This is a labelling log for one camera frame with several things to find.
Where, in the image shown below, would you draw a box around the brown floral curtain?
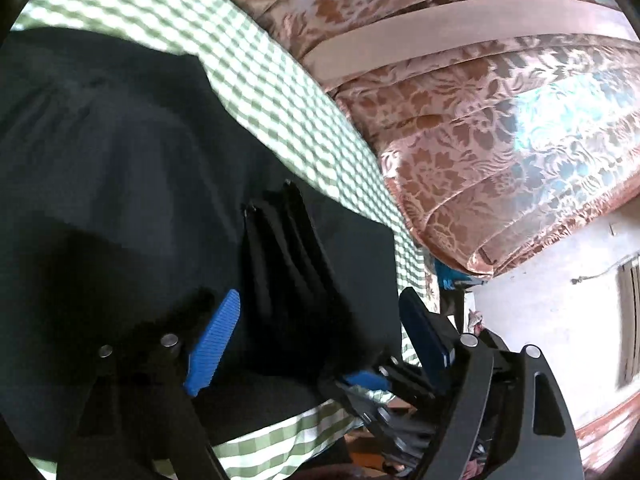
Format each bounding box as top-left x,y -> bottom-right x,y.
231,0 -> 639,276

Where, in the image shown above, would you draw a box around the green white checkered bedsheet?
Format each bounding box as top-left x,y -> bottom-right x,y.
6,0 -> 424,479

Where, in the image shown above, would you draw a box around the black pants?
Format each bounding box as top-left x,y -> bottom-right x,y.
1,27 -> 401,460

